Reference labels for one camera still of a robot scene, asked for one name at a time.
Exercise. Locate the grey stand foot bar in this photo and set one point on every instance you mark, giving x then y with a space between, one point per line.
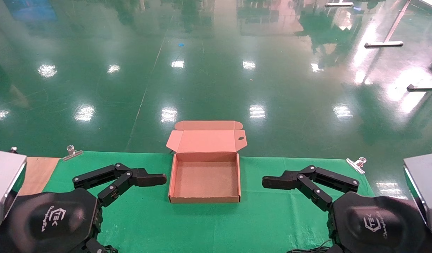
423 87

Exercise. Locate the short white floor bar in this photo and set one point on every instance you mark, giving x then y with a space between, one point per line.
339 4

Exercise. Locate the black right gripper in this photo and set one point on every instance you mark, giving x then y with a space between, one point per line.
377 225

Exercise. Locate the open brown cardboard box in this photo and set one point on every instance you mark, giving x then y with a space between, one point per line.
205 181

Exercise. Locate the silver metal binder clip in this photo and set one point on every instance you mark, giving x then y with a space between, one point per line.
355 165
72 154

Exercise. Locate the green table cloth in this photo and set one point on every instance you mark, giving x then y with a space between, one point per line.
208 225

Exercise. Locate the silver wrist mount block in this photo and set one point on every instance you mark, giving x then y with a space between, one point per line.
5 182
426 189

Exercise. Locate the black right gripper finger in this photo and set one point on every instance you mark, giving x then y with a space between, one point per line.
277 182

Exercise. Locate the white stand with foot bar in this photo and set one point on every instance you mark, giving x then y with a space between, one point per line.
384 44

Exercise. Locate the silver left wrist mount block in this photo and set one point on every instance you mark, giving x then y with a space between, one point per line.
5 182

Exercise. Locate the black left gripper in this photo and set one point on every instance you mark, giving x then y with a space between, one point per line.
54 219

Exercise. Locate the silver right wrist mount block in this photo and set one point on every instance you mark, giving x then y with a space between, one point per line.
426 189

